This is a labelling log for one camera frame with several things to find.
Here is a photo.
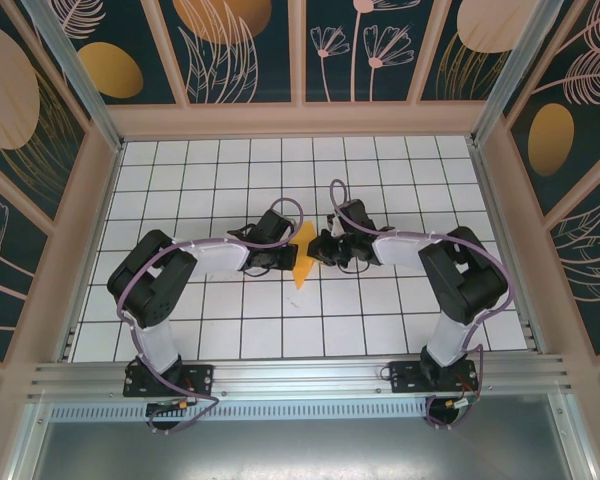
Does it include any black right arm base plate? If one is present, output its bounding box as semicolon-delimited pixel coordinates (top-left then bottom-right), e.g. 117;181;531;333
388;359;481;394

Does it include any grey sheet metal shelf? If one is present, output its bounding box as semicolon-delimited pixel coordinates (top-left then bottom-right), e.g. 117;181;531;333
7;399;599;480

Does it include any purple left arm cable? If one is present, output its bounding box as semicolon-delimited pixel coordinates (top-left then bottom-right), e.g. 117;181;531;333
117;197;306;436

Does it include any orange cloth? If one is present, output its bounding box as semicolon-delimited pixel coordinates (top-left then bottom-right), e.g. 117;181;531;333
288;222;320;291

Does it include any aluminium mounting rail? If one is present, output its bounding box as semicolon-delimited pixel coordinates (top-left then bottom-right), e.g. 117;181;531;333
27;352;576;401

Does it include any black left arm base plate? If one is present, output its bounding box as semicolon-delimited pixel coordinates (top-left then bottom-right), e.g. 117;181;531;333
123;363;216;399

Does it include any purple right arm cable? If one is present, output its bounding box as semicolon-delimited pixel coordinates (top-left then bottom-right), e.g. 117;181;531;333
328;178;511;432

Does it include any aluminium corner post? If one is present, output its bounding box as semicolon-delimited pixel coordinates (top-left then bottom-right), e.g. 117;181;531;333
19;0;126;154
469;0;567;149

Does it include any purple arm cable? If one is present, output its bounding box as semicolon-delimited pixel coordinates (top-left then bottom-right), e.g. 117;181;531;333
117;197;306;436
328;178;511;432

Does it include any perforated metal cable duct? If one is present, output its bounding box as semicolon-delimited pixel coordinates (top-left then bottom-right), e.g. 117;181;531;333
49;404;554;422

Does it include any aluminium table side rail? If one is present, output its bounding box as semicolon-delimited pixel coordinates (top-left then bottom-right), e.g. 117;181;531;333
469;141;549;355
54;141;127;362

